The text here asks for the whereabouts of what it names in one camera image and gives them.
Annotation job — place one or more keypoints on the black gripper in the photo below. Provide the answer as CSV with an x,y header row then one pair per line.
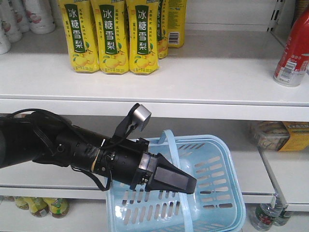
x,y
131,163

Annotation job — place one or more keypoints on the red coke bottle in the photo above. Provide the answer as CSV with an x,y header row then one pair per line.
x,y
294,62

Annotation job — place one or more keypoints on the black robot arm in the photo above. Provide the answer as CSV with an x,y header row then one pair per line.
x,y
47,138

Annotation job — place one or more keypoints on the yellow biscuit box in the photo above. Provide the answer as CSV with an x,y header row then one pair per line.
x,y
279,136

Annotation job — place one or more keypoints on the yellow pear drink bottle right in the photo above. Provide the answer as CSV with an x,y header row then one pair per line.
x,y
143,48

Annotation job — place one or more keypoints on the yellow pear drink bottle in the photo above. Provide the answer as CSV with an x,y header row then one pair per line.
x,y
143,48
81,36
111,27

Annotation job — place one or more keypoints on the yellow pear drink bottle middle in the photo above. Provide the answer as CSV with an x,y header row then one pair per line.
x,y
111,27

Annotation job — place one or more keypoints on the yellow pear drink bottle left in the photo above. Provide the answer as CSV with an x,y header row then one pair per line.
x,y
81,36

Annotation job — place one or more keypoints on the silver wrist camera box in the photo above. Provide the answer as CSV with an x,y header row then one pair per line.
x,y
140,116

